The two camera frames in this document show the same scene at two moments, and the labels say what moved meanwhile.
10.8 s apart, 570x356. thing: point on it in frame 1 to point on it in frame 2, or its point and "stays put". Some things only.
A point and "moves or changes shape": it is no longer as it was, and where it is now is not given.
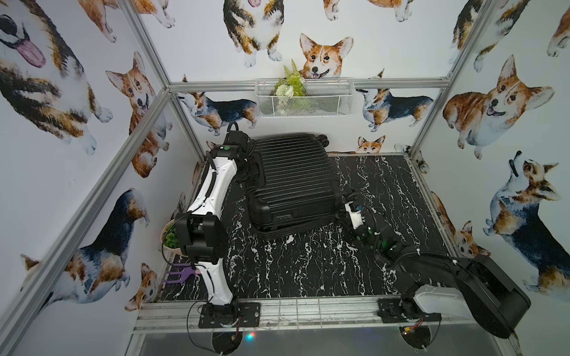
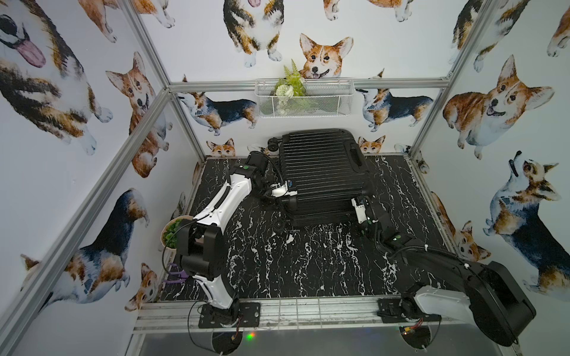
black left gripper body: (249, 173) to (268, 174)
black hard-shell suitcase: (296, 189) moves or changes shape
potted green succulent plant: (169, 237) stays put
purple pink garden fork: (187, 271) stays put
